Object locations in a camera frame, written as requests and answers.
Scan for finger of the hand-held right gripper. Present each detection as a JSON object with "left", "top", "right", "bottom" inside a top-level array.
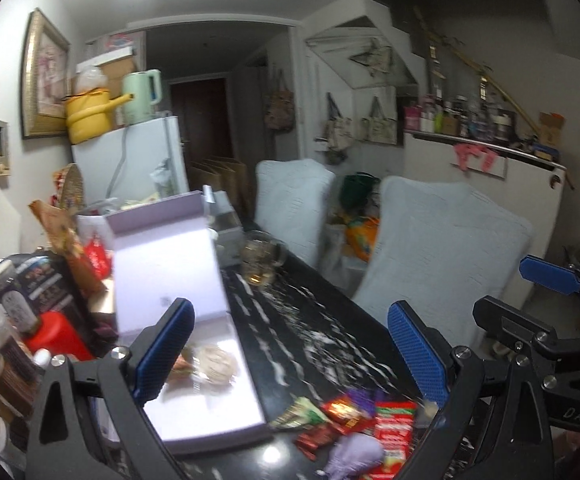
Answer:
[
  {"left": 519, "top": 255, "right": 580, "bottom": 294},
  {"left": 472, "top": 296, "right": 557, "bottom": 357}
]

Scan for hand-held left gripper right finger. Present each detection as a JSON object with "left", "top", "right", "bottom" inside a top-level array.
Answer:
[{"left": 387, "top": 301, "right": 558, "bottom": 480}]

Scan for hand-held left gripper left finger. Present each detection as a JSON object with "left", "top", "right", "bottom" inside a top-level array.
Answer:
[{"left": 26, "top": 297, "right": 195, "bottom": 480}]

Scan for purple snack packet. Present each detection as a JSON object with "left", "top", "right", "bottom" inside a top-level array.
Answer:
[{"left": 345, "top": 387, "right": 377, "bottom": 418}]

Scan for large red snack packet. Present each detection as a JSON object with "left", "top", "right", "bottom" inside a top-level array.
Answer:
[{"left": 369, "top": 400, "right": 419, "bottom": 477}]

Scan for lavender gift box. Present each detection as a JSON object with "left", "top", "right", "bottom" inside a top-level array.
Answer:
[{"left": 104, "top": 190, "right": 271, "bottom": 457}]

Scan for red brown snack packet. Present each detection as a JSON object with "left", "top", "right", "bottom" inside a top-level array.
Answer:
[{"left": 320, "top": 395, "right": 377, "bottom": 436}]

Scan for lavender drawstring pouch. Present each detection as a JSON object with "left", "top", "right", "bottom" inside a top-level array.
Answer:
[{"left": 322, "top": 432, "right": 385, "bottom": 480}]

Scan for dark green snack packet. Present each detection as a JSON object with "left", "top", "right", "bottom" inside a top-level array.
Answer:
[{"left": 269, "top": 395, "right": 331, "bottom": 432}]

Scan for small red snack packet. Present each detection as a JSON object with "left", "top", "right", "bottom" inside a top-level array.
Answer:
[{"left": 294, "top": 422, "right": 343, "bottom": 461}]

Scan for clear packet of round pastry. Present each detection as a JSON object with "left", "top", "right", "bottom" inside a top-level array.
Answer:
[{"left": 167, "top": 342, "right": 241, "bottom": 387}]

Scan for white counter cabinet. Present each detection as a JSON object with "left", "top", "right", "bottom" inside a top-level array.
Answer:
[{"left": 402, "top": 130, "right": 569, "bottom": 306}]

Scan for white leaf-pattern chair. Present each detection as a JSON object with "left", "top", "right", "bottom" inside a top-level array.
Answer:
[
  {"left": 352, "top": 175, "right": 536, "bottom": 361},
  {"left": 255, "top": 159, "right": 337, "bottom": 269}
]

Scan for red plastic container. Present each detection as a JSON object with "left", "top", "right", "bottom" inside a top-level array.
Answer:
[{"left": 22, "top": 310, "right": 96, "bottom": 362}]

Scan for red gift packet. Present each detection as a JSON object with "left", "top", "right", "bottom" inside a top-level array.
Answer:
[{"left": 82, "top": 234, "right": 114, "bottom": 279}]

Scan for orange bag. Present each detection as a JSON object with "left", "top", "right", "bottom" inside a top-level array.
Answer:
[{"left": 345, "top": 216, "right": 381, "bottom": 263}]

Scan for small white box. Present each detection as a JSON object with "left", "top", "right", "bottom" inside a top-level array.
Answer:
[{"left": 202, "top": 185, "right": 244, "bottom": 266}]

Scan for glass mug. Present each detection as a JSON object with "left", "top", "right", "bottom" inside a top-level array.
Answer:
[{"left": 242, "top": 230, "right": 289, "bottom": 289}]

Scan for pink gloves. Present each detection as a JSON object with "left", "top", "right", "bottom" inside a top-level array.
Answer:
[{"left": 451, "top": 142, "right": 499, "bottom": 174}]

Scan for brown snack bag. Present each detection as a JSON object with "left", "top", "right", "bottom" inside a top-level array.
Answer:
[{"left": 28, "top": 200, "right": 109, "bottom": 294}]

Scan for cardboard box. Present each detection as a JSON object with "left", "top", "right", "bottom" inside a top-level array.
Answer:
[{"left": 537, "top": 111, "right": 567, "bottom": 148}]

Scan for labelled white bottle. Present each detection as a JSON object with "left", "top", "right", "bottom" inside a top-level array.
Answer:
[{"left": 0, "top": 287, "right": 39, "bottom": 337}]

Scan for green bag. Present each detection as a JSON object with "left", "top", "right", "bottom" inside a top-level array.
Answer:
[{"left": 340, "top": 172, "right": 379, "bottom": 209}]

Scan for brown paper bags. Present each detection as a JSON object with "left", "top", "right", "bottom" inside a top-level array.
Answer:
[{"left": 190, "top": 156, "right": 249, "bottom": 222}]

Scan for woven basket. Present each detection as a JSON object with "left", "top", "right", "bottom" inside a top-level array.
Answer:
[{"left": 52, "top": 162, "right": 87, "bottom": 212}]

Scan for white fridge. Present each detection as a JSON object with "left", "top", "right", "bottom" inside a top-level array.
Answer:
[{"left": 71, "top": 115, "right": 191, "bottom": 211}]

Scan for bamboo stick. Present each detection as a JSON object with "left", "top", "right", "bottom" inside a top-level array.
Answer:
[{"left": 412, "top": 6, "right": 542, "bottom": 132}]

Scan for hanging tote bag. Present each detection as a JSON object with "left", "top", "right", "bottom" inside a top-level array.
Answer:
[
  {"left": 322, "top": 92, "right": 355, "bottom": 152},
  {"left": 360, "top": 96, "right": 399, "bottom": 146}
]

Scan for brown door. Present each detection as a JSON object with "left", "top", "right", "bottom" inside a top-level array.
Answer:
[{"left": 170, "top": 76, "right": 234, "bottom": 162}]

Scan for yellow pot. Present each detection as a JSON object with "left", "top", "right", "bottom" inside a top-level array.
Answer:
[{"left": 64, "top": 86, "right": 136, "bottom": 145}]

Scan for pale green kettle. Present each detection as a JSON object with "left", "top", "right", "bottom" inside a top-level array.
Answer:
[{"left": 120, "top": 69, "right": 165, "bottom": 127}]

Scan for patterned hanging bag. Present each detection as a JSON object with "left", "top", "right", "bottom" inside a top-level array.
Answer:
[{"left": 262, "top": 67, "right": 297, "bottom": 134}]

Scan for clear plastic bag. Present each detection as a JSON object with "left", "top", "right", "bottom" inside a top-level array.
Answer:
[{"left": 72, "top": 65, "right": 109, "bottom": 97}]

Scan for stacked cardboard boxes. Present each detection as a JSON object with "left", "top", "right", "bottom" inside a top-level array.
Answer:
[{"left": 84, "top": 30, "right": 147, "bottom": 128}]

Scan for gold framed picture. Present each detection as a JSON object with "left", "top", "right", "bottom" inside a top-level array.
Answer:
[{"left": 21, "top": 8, "right": 72, "bottom": 140}]

